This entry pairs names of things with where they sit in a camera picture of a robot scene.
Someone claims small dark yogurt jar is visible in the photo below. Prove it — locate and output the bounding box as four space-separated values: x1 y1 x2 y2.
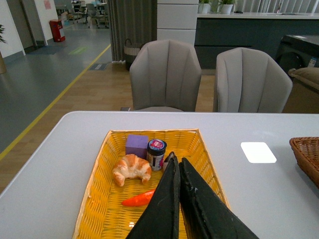
147 139 167 171

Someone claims red fire cabinet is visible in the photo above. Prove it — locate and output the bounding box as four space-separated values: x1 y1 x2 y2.
49 19 65 42

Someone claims left grey armchair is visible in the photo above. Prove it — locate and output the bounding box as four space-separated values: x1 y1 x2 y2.
130 39 201 112

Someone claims white potted plant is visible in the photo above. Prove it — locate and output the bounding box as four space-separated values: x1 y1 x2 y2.
218 0 236 14

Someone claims dark counter cabinet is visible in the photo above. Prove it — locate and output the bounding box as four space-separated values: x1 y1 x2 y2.
194 12 319 69

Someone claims toy croissant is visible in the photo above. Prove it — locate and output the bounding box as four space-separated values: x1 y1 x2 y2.
112 154 152 187

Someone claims grey curtain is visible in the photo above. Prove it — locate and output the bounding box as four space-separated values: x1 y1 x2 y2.
108 0 158 61

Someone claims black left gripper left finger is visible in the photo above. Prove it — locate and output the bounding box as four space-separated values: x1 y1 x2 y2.
127 152 180 239

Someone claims right grey armchair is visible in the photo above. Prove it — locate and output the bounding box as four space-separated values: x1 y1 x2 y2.
213 47 293 113

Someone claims woven laundry basket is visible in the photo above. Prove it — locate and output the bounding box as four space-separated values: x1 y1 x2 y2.
124 38 144 71

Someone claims beige cushion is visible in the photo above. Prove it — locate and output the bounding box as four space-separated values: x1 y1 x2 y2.
288 67 319 90

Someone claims purple foam cube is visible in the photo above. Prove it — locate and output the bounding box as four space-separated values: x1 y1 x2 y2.
125 134 149 159

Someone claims grey armchair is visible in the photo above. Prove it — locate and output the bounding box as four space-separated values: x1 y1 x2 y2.
213 47 293 113
130 39 201 112

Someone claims orange toy carrot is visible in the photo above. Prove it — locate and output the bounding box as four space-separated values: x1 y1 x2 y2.
122 189 155 207

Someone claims black washing machine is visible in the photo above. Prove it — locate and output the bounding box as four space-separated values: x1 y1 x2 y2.
275 35 319 73

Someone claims brown wicker basket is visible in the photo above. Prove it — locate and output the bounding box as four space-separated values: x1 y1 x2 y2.
289 137 319 188

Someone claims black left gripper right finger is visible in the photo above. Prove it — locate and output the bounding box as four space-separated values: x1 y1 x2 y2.
179 158 257 239

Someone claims panda figurine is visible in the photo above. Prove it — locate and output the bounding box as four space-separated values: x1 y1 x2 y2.
162 151 174 171

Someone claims yellow woven basket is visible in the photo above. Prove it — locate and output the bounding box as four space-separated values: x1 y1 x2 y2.
72 129 229 239

